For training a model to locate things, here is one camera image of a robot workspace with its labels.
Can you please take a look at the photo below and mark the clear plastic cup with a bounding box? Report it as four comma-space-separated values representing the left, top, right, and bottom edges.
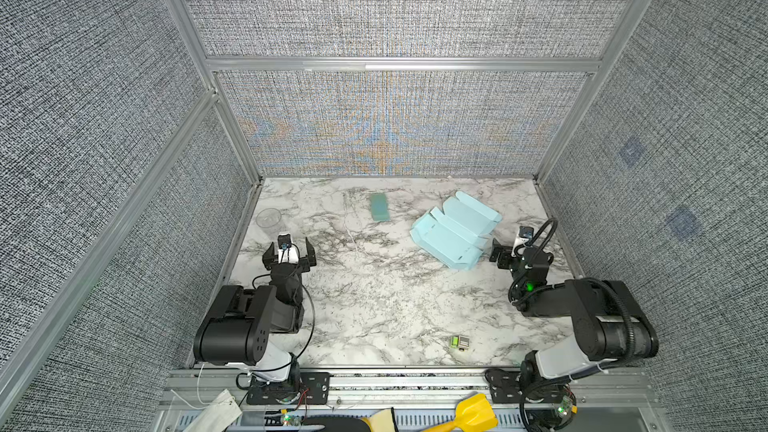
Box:
255, 208, 286, 238

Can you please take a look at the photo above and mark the yellow plastic scoop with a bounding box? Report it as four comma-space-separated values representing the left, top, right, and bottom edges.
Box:
425, 394, 499, 432

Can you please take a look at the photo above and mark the small green electronic module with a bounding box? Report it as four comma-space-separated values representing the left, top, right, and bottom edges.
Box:
449, 335, 470, 351

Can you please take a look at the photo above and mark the aluminium front rail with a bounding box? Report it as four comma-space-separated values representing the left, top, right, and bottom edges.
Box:
160, 367, 660, 412

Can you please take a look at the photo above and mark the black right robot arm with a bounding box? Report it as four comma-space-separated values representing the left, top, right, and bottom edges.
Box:
489, 241, 659, 386

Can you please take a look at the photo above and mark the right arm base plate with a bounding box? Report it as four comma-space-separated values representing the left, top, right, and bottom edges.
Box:
483, 367, 575, 404

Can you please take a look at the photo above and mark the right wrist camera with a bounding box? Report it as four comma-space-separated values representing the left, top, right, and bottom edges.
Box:
515, 226, 535, 246

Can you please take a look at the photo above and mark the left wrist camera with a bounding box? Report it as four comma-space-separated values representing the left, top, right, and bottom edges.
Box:
276, 233, 294, 250

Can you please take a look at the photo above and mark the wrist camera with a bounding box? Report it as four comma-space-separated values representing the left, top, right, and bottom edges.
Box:
276, 233, 294, 250
515, 226, 535, 246

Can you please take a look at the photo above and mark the white cloth strip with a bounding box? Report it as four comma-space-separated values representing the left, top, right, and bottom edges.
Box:
184, 389, 242, 432

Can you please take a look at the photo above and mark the light blue paper box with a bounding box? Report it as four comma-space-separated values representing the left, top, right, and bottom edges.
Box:
410, 191, 502, 270

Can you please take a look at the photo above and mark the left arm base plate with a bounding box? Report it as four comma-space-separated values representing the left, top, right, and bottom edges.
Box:
245, 372, 331, 407

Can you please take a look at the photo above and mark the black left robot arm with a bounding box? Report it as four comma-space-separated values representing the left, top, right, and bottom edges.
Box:
193, 233, 317, 388

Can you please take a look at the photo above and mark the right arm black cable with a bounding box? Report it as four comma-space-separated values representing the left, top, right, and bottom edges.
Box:
507, 218, 638, 373

